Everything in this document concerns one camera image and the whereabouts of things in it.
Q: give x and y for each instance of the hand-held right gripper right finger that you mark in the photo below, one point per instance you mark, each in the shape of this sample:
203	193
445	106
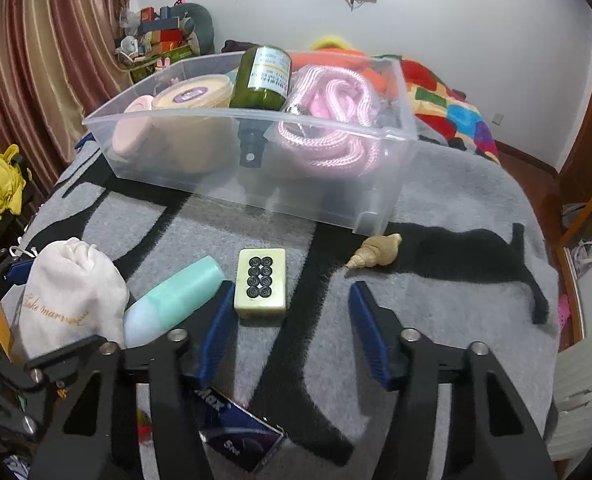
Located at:
371	340

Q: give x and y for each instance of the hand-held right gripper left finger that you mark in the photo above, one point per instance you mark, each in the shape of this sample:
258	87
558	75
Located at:
216	330

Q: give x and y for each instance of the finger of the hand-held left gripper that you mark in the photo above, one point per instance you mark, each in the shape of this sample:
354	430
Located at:
56	360
16	271

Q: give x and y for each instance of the cream mahjong tile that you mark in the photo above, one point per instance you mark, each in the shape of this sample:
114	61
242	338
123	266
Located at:
276	285

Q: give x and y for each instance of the beige spiral seashell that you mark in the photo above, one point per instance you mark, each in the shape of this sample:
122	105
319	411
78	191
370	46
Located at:
378	252

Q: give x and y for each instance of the blue printed small box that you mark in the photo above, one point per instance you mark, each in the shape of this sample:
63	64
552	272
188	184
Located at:
246	435

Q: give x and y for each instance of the clear plastic storage bin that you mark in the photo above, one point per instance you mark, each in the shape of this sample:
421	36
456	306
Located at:
326	200

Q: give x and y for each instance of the pink round container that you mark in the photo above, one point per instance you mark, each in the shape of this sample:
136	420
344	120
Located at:
131	130

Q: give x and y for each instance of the yellow round lidded container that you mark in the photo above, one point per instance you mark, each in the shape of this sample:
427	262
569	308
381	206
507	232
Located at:
191	94

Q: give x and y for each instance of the dark green bottle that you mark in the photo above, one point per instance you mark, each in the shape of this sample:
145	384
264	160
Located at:
258	92

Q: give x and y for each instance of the yellow cloth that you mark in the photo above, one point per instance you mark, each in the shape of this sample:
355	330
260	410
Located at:
1	185

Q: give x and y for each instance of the grey and black mat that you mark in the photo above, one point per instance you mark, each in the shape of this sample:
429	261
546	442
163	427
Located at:
451	200

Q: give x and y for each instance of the white ribbed suitcase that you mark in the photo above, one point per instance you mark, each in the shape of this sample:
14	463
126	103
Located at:
576	400

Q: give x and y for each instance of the brown striped curtain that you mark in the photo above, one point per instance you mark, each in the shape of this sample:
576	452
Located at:
51	60

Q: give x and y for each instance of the white bag on floor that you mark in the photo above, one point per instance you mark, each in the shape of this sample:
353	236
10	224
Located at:
588	255

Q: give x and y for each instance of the small white fan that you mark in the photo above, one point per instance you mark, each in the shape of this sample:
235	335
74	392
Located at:
128	46

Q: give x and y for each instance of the green patterned storage box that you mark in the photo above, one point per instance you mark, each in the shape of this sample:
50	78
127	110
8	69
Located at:
176	55

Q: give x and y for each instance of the stack of colourful boxes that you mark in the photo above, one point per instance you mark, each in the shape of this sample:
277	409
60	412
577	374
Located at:
163	35

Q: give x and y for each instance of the brown wooden door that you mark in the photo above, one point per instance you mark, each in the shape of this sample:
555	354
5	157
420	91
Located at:
583	160

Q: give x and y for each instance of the orange cloth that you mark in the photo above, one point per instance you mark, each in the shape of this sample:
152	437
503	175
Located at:
361	60

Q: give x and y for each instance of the dark purple cloth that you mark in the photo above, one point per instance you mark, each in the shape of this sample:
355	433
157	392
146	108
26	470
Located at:
238	46

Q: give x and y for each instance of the grey plush pillow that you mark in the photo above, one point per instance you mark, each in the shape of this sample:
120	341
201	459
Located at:
201	22

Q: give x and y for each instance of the white wall outlet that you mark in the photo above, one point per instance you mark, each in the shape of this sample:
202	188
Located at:
497	120

